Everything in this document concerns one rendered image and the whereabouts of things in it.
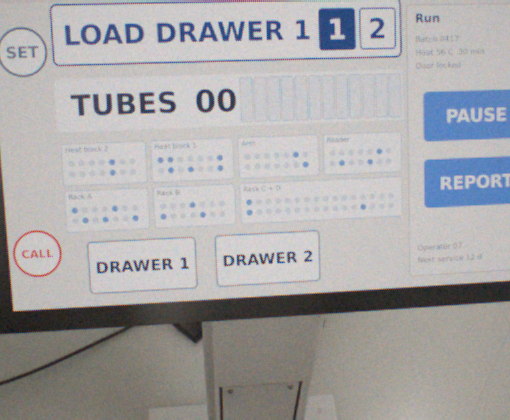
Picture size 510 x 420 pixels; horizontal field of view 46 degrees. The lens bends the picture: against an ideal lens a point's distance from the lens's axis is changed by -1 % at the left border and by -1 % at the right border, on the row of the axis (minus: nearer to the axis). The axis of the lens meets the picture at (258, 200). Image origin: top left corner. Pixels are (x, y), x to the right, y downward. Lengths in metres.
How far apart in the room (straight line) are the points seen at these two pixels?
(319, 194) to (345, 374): 1.13
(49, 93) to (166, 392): 1.16
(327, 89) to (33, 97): 0.25
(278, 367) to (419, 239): 0.37
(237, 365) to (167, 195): 0.38
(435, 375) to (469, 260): 1.12
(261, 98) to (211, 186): 0.09
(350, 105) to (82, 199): 0.25
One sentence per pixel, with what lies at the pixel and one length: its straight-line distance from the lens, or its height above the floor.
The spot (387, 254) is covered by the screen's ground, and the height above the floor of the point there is 1.00.
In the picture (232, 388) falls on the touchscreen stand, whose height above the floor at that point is 0.61.
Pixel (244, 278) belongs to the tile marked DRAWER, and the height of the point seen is 0.99.
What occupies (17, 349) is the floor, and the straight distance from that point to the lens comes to 1.74.
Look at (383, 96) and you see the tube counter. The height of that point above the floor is 1.11.
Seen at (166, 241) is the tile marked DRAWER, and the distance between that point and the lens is 0.53.
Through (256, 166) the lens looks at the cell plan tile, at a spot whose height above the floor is 1.07.
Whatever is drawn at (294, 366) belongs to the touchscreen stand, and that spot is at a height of 0.67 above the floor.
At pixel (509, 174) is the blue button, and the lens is 0.59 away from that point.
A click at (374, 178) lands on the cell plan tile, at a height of 1.06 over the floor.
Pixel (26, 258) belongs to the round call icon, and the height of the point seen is 1.01.
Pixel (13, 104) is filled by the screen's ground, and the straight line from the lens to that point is 0.55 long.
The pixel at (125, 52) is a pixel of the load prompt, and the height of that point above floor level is 1.14.
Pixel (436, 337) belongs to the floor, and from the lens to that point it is 1.75.
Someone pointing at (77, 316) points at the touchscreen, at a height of 0.97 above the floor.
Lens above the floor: 1.42
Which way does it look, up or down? 46 degrees down
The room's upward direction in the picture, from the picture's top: 3 degrees clockwise
